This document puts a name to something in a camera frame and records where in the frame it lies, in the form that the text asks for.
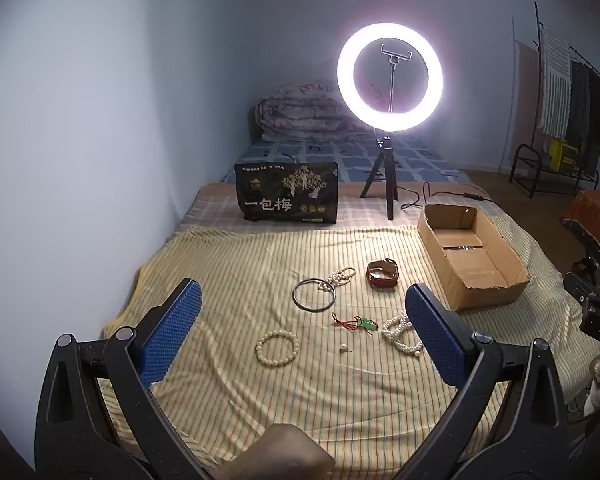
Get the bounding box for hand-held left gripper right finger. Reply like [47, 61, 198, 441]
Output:
[405, 282, 588, 480]

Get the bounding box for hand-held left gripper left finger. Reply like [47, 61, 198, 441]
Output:
[34, 277, 216, 480]

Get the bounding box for thick white pearl necklace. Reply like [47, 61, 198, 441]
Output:
[381, 310, 423, 358]

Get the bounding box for green pendant with red string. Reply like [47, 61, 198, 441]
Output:
[331, 312, 379, 333]

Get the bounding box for red leather strap bracelet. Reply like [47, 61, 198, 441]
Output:
[366, 258, 401, 290]

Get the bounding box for cardboard box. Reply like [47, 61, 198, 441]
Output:
[417, 203, 531, 312]

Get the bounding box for cream bead bracelet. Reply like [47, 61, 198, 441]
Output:
[255, 331, 301, 367]

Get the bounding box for small pearl bead strand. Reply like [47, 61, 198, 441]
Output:
[316, 266, 357, 293]

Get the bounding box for black bangle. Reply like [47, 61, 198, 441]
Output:
[292, 276, 338, 312]

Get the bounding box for orange patterned cloth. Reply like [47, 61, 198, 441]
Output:
[562, 187, 600, 251]

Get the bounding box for yellow box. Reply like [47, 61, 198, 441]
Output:
[549, 139, 578, 171]

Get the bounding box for tan cloth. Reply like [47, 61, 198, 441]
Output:
[215, 422, 336, 480]

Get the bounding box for dark hanging clothes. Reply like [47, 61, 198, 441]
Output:
[567, 60, 600, 171]

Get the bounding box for black tripod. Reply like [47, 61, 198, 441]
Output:
[359, 127, 403, 222]

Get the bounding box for black bag with gold print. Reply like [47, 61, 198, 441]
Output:
[234, 161, 338, 224]

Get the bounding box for white striped hanging cloth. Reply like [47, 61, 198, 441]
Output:
[540, 27, 573, 136]

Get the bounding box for folded floral quilt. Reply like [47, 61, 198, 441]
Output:
[252, 80, 381, 142]

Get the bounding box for black clothes rack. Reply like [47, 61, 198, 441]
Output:
[532, 2, 600, 196]

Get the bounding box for black power cable with switch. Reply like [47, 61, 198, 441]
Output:
[394, 182, 493, 211]

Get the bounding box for white ring light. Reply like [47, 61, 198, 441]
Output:
[336, 24, 444, 136]

